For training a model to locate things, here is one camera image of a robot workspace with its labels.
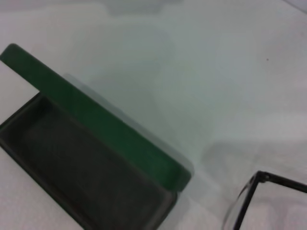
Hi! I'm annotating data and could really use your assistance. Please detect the green glasses case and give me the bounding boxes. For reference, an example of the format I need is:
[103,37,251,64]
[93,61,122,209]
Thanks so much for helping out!
[0,43,192,230]

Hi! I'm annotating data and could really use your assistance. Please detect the black glasses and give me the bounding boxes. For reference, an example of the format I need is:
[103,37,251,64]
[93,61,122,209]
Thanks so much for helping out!
[222,170,307,230]

